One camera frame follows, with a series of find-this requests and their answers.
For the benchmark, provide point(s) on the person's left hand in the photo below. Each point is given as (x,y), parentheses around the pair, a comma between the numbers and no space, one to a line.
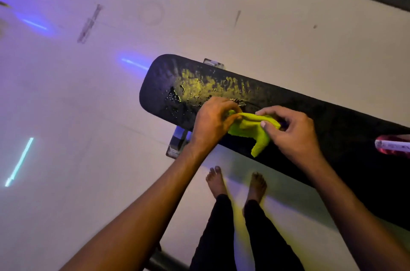
(208,123)

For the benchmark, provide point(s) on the person's right hand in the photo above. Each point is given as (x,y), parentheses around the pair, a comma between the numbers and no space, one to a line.
(296,136)

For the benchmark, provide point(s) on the person's right thumb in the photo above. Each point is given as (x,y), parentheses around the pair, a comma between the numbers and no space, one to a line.
(268,129)

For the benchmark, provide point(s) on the person's left thumb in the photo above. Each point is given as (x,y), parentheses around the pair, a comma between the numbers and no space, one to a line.
(233,120)

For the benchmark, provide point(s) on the yellow microfibre cloth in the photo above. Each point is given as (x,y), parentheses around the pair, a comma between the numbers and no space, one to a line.
(248,129)

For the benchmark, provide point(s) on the person's right forearm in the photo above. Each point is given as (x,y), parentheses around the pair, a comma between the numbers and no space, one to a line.
(355,213)

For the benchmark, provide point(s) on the person's left forearm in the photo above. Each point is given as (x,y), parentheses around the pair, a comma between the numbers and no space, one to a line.
(144,213)

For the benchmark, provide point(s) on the person's right foot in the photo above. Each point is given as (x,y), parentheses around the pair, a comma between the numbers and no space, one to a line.
(257,187)

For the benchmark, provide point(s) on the person's foot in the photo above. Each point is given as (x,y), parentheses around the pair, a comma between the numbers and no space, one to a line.
(216,182)
(257,187)

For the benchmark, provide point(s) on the chrome bench leg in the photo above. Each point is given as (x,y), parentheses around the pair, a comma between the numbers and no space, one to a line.
(177,144)
(214,63)

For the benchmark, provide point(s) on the person's left foot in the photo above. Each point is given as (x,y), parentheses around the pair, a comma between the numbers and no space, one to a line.
(216,182)

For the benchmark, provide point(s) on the black glossy bench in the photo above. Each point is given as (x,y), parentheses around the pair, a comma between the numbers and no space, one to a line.
(336,126)

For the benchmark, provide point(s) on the black trousers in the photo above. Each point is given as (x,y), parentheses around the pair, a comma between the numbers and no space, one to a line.
(217,238)

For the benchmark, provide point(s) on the red spray bottle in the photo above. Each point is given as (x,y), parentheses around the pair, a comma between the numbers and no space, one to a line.
(394,146)

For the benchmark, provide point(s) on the black metal bar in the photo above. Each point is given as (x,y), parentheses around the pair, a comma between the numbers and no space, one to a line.
(165,261)

